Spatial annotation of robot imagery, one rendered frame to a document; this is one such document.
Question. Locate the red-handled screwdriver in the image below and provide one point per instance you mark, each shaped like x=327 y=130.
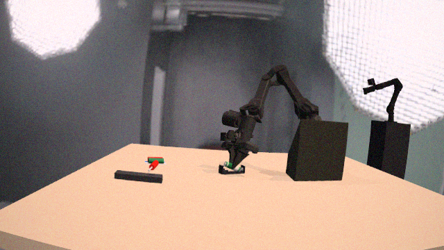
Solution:
x=153 y=165

